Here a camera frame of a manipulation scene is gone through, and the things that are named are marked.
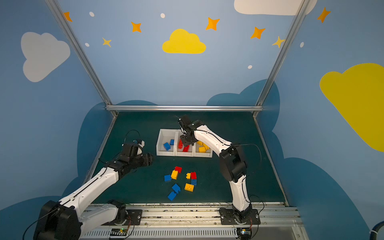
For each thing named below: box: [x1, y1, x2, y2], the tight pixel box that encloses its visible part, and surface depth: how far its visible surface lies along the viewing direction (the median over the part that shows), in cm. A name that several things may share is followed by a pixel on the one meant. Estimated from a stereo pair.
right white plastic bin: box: [193, 142, 213, 158], surface depth 97 cm
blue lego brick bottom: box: [167, 191, 177, 201], surface depth 82 cm
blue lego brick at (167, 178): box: [164, 174, 172, 183], surface depth 88 cm
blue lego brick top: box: [163, 142, 171, 151], surface depth 103 cm
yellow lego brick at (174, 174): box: [171, 170, 179, 180], surface depth 89 cm
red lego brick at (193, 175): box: [190, 171, 197, 180], surface depth 90 cm
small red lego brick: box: [174, 166, 183, 174], surface depth 92 cm
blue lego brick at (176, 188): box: [171, 183, 181, 194], surface depth 84 cm
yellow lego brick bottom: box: [184, 183, 195, 192], surface depth 86 cm
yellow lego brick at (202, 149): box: [198, 146, 207, 153], surface depth 100 cm
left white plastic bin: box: [156, 128, 176, 156], surface depth 101 cm
